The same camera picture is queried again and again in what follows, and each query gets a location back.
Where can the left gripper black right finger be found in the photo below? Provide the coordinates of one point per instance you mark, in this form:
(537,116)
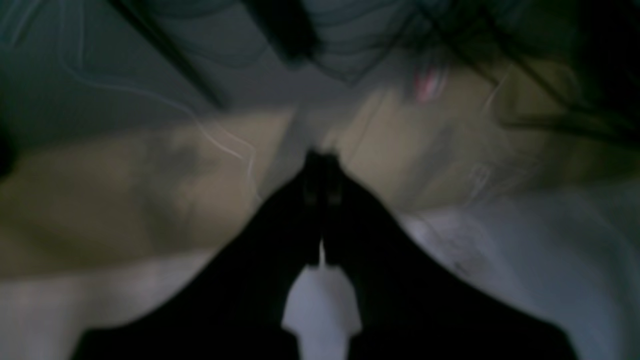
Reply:
(410,306)

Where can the white power strip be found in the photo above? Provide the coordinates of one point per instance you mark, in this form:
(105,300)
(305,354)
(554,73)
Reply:
(429,81)

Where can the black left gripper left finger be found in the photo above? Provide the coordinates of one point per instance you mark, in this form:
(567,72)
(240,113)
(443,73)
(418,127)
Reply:
(233,308)

